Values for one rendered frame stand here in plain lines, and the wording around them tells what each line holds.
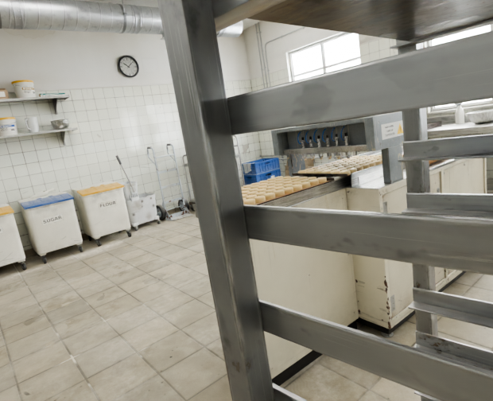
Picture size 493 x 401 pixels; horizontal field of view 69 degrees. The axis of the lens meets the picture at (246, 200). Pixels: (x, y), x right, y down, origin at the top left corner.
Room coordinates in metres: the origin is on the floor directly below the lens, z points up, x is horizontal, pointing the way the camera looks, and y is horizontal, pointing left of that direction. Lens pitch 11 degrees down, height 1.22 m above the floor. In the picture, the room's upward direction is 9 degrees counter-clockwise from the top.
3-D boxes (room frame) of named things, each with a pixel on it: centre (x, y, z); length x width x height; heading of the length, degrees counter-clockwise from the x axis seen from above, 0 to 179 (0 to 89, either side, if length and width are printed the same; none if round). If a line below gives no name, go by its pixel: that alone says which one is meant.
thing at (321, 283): (1.77, -0.15, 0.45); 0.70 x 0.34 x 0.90; 126
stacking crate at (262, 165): (6.46, -0.34, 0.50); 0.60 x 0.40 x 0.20; 130
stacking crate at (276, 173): (6.46, -0.34, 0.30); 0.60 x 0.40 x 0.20; 128
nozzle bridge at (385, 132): (2.06, -0.56, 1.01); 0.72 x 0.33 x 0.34; 36
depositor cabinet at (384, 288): (2.34, -0.95, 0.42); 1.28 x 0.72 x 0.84; 126
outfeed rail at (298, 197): (2.01, -0.73, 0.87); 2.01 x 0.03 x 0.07; 126
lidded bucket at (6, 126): (4.55, 2.76, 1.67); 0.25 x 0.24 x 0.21; 128
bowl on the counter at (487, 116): (3.80, -2.63, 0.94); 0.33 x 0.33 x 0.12
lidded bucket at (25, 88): (4.74, 2.52, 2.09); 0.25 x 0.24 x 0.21; 38
